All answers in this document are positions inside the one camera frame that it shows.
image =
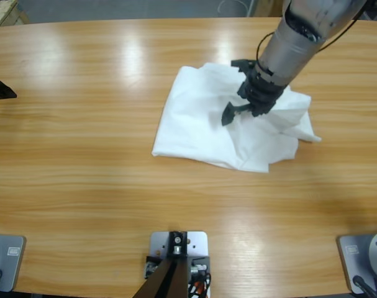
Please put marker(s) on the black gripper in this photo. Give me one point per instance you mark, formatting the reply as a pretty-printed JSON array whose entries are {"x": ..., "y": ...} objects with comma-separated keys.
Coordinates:
[{"x": 259, "y": 93}]

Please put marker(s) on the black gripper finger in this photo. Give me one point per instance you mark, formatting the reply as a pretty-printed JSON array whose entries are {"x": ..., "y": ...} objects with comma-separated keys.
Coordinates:
[{"x": 2, "y": 91}]

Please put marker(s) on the white T-shirt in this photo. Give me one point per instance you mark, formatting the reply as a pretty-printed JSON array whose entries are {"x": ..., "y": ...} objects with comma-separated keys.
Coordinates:
[{"x": 200, "y": 130}]

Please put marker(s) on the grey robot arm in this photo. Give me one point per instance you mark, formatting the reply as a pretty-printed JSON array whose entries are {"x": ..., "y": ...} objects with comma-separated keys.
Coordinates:
[{"x": 300, "y": 37}]

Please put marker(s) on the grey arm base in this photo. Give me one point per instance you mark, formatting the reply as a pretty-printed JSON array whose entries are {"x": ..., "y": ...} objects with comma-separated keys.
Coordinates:
[
  {"x": 8, "y": 264},
  {"x": 352, "y": 257}
]

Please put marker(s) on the light wooden pallet stack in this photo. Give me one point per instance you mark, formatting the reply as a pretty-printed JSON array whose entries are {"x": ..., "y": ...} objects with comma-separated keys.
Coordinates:
[{"x": 5, "y": 12}]

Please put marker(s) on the light brown cardboard box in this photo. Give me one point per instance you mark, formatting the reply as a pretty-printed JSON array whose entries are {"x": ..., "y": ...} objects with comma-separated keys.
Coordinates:
[{"x": 262, "y": 7}]

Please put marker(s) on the dark brown cardboard box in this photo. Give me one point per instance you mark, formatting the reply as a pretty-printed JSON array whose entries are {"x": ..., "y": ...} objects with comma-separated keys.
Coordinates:
[{"x": 276, "y": 6}]

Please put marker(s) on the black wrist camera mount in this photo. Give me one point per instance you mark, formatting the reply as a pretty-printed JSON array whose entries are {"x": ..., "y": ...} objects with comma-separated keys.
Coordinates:
[{"x": 242, "y": 65}]

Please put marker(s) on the white mount block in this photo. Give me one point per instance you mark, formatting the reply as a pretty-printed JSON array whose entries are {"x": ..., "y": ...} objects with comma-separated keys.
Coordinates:
[{"x": 197, "y": 245}]

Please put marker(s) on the dark post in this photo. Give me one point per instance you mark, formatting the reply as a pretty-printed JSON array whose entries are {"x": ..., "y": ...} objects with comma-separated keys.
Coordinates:
[{"x": 171, "y": 279}]

